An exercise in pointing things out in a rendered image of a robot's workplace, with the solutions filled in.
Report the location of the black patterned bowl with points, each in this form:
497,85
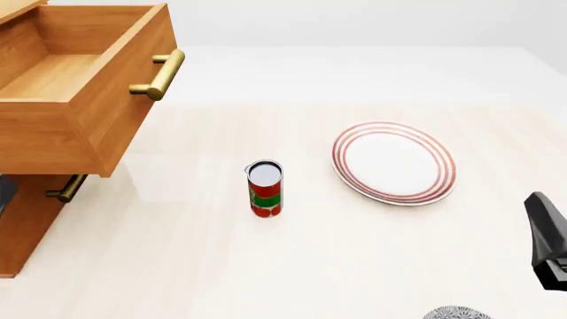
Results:
456,314

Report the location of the red and green tin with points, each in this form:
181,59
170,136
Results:
265,196

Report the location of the open wooden drawer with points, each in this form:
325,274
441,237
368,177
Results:
53,133

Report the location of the white plate with red rings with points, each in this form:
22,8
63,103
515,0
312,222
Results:
394,163

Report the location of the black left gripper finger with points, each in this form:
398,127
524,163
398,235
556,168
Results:
6,194

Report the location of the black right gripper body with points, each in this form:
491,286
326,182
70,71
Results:
553,276

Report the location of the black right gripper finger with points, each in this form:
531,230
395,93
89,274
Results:
547,226

